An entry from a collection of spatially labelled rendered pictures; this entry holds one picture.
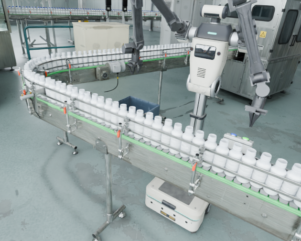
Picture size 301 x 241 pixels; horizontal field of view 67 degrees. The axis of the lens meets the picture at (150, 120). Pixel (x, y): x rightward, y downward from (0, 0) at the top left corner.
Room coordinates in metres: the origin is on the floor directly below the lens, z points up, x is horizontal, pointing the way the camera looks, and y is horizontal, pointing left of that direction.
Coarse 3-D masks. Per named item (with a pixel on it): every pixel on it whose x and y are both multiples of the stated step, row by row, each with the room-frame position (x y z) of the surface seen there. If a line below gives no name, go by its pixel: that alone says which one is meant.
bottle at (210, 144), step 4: (208, 136) 0.92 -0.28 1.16; (212, 136) 0.93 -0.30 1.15; (208, 140) 0.91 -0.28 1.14; (212, 140) 0.90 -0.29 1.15; (204, 144) 0.91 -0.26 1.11; (208, 144) 0.90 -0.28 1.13; (212, 144) 0.90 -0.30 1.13; (216, 144) 0.91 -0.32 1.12; (208, 148) 0.89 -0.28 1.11; (212, 148) 0.89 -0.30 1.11; (204, 152) 0.90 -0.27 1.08; (208, 152) 0.89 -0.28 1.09; (204, 156) 0.90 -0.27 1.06; (208, 156) 0.89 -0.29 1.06; (212, 156) 0.89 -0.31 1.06; (208, 160) 0.89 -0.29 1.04; (212, 160) 0.89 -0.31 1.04; (204, 164) 0.89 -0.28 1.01; (208, 164) 0.89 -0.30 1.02
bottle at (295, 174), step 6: (294, 168) 0.72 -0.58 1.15; (300, 168) 0.71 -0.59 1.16; (288, 174) 0.73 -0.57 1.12; (294, 174) 0.72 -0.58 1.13; (300, 174) 0.71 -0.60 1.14; (294, 180) 0.70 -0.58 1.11; (300, 180) 0.70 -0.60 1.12; (282, 186) 0.73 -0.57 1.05; (288, 186) 0.71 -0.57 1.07; (294, 186) 0.70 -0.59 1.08; (288, 192) 0.70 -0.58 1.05; (294, 192) 0.70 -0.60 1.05; (282, 198) 0.71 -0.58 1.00; (288, 198) 0.70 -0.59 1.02
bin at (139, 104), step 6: (132, 96) 1.87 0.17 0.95; (120, 102) 1.77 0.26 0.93; (126, 102) 1.83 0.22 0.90; (132, 102) 1.86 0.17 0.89; (138, 102) 1.83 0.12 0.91; (144, 102) 1.80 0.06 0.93; (150, 102) 1.76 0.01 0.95; (138, 108) 1.83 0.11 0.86; (144, 108) 1.80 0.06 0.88; (150, 108) 1.76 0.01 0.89; (156, 108) 1.68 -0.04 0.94; (156, 114) 1.69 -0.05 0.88; (114, 156) 1.32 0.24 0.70
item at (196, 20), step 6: (198, 0) 7.72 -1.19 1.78; (204, 0) 7.90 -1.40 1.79; (210, 0) 8.08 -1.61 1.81; (198, 6) 7.74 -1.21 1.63; (192, 12) 7.71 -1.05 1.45; (198, 12) 7.77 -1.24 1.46; (192, 18) 7.69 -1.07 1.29; (198, 18) 7.79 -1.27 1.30; (204, 18) 7.99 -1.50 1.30; (192, 24) 7.66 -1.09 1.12; (198, 24) 7.82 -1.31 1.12
